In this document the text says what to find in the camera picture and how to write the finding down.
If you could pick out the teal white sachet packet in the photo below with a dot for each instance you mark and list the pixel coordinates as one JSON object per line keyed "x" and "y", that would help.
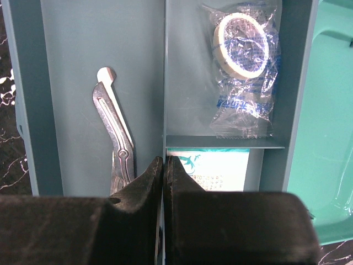
{"x": 215, "y": 169}

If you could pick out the dark teal divided tray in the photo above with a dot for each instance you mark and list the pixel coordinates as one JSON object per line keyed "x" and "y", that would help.
{"x": 165, "y": 87}

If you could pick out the small clear zip bag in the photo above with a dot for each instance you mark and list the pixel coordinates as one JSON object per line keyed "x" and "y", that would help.
{"x": 246, "y": 57}

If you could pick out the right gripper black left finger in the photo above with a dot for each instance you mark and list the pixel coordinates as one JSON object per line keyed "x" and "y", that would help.
{"x": 120, "y": 229}

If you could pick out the black handled scissors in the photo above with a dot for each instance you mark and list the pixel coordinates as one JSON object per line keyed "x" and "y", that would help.
{"x": 123, "y": 171}

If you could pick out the teal medicine kit box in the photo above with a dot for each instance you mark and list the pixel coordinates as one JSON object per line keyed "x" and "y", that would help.
{"x": 321, "y": 171}

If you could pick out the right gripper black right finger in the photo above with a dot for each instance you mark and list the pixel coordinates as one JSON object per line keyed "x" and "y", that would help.
{"x": 203, "y": 227}

